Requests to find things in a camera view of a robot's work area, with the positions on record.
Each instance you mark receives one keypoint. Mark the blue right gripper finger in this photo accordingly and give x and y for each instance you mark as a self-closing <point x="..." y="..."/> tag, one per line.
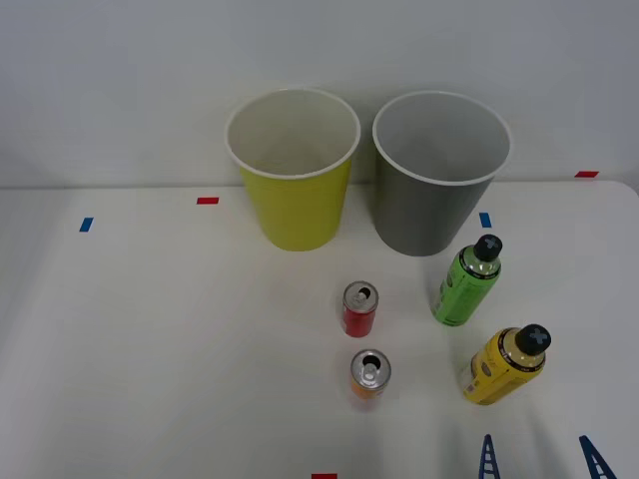
<point x="488" y="461"/>
<point x="599" y="461"/>

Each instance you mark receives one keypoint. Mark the yellow label plastic bottle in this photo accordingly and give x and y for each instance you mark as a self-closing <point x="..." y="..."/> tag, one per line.
<point x="499" y="366"/>

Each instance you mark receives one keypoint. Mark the orange drink can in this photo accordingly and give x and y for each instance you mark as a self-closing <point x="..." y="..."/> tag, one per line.
<point x="368" y="379"/>

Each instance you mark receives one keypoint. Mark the green label plastic bottle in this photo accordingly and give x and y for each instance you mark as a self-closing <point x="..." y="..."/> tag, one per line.
<point x="461" y="289"/>

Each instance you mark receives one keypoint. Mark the red drink can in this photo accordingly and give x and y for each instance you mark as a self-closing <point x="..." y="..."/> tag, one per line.
<point x="359" y="314"/>

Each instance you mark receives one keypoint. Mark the grey plastic bin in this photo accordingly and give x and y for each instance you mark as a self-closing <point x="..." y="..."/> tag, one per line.
<point x="424" y="214"/>

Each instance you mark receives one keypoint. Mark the yellow-green plastic bin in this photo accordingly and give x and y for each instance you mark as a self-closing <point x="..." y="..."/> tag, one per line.
<point x="299" y="209"/>

